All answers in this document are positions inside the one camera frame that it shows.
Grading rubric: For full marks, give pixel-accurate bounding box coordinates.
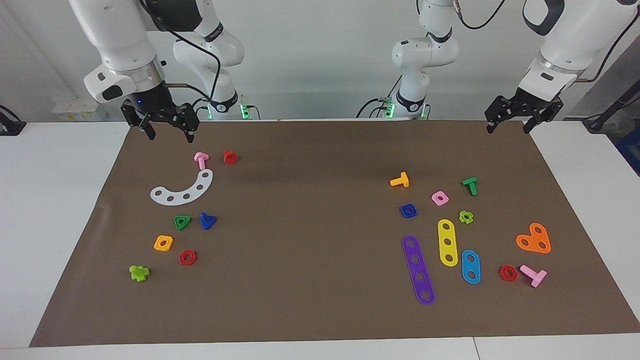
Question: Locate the white curved hole strip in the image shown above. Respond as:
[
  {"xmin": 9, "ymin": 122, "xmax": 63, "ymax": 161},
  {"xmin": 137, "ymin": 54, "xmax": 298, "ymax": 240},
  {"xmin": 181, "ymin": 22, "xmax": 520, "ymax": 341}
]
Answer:
[{"xmin": 150, "ymin": 168, "xmax": 214, "ymax": 206}]

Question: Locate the white cardboard box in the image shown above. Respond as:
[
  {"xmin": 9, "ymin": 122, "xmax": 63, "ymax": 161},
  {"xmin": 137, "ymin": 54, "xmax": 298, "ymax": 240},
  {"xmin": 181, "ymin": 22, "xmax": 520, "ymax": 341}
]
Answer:
[{"xmin": 52, "ymin": 96, "xmax": 108, "ymax": 122}]

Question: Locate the black stand pole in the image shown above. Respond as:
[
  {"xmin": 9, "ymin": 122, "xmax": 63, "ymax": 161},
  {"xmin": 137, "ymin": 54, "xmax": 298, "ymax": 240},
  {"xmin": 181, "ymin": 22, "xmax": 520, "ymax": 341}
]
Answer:
[{"xmin": 584, "ymin": 82, "xmax": 640, "ymax": 133}]

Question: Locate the blue crate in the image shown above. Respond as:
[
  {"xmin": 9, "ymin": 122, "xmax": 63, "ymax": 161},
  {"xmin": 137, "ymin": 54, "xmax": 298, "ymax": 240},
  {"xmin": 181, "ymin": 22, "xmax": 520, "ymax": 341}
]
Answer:
[{"xmin": 616, "ymin": 125, "xmax": 640, "ymax": 177}]

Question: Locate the orange heart-shaped plate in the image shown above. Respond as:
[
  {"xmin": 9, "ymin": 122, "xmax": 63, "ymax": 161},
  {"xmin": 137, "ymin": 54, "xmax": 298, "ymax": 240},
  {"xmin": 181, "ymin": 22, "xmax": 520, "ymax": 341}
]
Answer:
[{"xmin": 515, "ymin": 223, "xmax": 552, "ymax": 254}]

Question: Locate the yellow three-hole strip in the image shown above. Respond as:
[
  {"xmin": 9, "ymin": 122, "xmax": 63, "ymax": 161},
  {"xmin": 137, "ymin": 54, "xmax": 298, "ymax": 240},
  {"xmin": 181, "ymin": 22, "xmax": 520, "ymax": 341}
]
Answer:
[{"xmin": 437, "ymin": 219, "xmax": 459, "ymax": 267}]

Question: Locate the black clamp device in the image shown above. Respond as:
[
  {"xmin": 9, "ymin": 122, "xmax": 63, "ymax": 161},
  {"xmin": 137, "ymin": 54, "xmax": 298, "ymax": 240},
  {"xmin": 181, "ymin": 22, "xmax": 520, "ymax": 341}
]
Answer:
[{"xmin": 0, "ymin": 105, "xmax": 27, "ymax": 137}]

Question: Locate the blue two-hole strip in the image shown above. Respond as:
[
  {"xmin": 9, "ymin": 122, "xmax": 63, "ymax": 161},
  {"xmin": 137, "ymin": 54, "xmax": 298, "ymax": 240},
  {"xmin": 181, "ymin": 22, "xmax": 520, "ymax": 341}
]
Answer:
[{"xmin": 461, "ymin": 250, "xmax": 482, "ymax": 285}]

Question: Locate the purple four-hole strip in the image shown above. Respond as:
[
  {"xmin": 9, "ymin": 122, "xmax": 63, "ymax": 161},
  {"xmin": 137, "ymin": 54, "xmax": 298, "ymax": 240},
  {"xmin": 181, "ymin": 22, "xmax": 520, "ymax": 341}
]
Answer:
[{"xmin": 401, "ymin": 235, "xmax": 436, "ymax": 306}]

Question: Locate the brown table mat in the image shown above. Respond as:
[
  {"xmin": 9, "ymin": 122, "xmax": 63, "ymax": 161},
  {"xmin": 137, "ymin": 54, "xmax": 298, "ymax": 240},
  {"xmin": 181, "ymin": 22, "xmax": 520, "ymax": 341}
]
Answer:
[{"xmin": 29, "ymin": 119, "xmax": 640, "ymax": 348}]

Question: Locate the black right base cable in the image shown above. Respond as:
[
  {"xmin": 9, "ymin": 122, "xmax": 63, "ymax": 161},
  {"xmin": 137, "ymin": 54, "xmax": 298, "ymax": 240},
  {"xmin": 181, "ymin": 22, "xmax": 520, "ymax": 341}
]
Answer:
[{"xmin": 192, "ymin": 97, "xmax": 212, "ymax": 121}]

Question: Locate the black base cable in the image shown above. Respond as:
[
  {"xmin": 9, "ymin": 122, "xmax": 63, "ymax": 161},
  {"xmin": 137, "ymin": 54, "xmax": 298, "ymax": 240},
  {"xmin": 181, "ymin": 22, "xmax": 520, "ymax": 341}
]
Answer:
[
  {"xmin": 192, "ymin": 97, "xmax": 212, "ymax": 121},
  {"xmin": 356, "ymin": 75, "xmax": 403, "ymax": 119}
]

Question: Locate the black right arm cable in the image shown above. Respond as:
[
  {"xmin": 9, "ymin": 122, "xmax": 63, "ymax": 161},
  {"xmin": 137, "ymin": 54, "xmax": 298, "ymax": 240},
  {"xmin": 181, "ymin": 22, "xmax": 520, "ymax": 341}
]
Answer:
[{"xmin": 140, "ymin": 0, "xmax": 223, "ymax": 107}]

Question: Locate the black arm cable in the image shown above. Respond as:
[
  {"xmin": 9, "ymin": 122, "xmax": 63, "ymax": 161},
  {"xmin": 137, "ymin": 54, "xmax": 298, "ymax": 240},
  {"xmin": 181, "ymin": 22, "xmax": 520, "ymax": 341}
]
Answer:
[
  {"xmin": 452, "ymin": 0, "xmax": 640, "ymax": 83},
  {"xmin": 140, "ymin": 0, "xmax": 223, "ymax": 107}
]

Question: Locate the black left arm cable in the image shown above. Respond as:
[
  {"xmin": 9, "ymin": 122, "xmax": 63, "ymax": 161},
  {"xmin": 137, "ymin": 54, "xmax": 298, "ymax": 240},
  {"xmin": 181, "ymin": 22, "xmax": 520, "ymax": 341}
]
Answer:
[{"xmin": 452, "ymin": 0, "xmax": 640, "ymax": 83}]

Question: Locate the black left base cable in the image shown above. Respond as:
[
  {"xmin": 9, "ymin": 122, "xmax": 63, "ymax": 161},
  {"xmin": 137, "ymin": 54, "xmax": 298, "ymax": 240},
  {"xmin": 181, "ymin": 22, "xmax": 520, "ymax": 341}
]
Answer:
[{"xmin": 356, "ymin": 75, "xmax": 403, "ymax": 119}]

